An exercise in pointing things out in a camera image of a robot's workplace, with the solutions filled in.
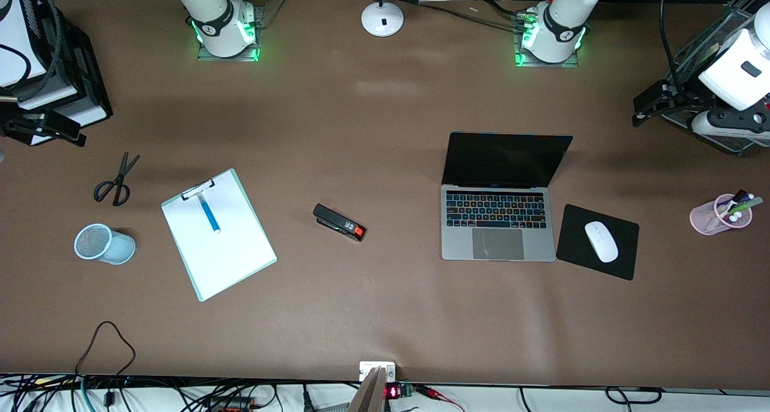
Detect silver laptop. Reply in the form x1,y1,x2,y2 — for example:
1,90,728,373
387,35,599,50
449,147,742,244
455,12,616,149
441,132,573,262

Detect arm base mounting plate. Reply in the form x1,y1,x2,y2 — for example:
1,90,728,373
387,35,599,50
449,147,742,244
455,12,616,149
197,0,289,63
514,15,580,69

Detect green marker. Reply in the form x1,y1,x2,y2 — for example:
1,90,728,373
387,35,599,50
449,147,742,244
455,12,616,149
725,197,765,215

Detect black stacked letter tray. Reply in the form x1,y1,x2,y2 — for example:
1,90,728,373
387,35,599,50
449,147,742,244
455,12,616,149
0,0,114,147

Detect black scissors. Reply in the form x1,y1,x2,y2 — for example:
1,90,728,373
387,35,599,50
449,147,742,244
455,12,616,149
93,152,141,207

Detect pink mesh pen cup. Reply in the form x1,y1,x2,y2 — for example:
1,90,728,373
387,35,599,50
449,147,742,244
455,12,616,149
689,194,754,236

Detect light blue mesh pen cup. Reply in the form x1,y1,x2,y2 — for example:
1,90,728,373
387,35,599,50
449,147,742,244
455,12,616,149
74,223,137,265

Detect white computer mouse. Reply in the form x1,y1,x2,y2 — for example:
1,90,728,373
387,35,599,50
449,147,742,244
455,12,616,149
585,221,620,263

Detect black mouse pad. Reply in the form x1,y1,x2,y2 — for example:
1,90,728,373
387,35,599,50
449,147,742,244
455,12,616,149
556,204,640,281

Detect white paper sheet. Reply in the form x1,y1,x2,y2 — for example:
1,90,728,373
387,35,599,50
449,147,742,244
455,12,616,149
163,171,276,300

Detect mint green clipboard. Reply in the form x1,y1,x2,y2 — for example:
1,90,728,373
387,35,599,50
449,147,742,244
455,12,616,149
161,168,278,303

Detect white round base stand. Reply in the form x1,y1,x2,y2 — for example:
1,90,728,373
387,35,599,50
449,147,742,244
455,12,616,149
361,0,405,38

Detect black stapler orange tip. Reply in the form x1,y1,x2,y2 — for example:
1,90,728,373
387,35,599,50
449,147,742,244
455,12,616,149
313,203,367,242

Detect orange connector block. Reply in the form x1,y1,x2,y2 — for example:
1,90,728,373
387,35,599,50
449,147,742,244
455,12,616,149
208,398,256,412

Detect white power block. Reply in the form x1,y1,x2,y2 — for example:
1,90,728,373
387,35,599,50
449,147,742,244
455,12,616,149
359,361,396,383

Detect grey wooden stand piece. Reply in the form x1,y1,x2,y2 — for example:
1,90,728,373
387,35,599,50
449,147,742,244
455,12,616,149
348,367,387,412

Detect wire mesh desk tray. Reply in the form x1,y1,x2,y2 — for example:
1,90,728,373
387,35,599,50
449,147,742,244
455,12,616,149
662,3,770,156

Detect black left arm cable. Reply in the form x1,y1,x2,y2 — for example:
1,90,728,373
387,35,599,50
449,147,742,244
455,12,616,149
658,0,685,95

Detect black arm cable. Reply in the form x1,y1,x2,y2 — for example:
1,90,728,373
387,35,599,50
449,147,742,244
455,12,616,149
658,0,685,95
0,0,64,100

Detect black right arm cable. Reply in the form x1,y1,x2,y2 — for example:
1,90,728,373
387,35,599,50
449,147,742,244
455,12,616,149
0,0,64,100

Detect black looped cable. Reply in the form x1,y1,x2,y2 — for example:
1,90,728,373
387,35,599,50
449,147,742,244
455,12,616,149
75,321,137,378

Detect black table cable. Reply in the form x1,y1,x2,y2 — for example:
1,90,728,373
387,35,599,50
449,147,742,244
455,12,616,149
415,0,531,32

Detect black flat loop cable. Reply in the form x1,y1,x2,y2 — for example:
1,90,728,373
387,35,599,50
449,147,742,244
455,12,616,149
605,386,664,404

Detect red wire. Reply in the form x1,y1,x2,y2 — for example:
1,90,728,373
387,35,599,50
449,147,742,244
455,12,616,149
415,385,466,412

